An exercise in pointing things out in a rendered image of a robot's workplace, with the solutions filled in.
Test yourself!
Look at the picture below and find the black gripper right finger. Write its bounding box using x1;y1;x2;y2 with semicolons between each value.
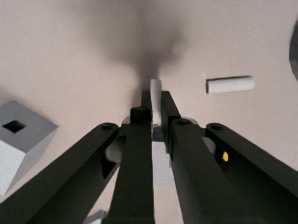
161;91;298;224

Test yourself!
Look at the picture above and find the white cylindrical pin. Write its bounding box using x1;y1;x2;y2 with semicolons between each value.
206;77;255;94

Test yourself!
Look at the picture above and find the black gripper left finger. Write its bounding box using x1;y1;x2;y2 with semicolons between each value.
0;90;156;224

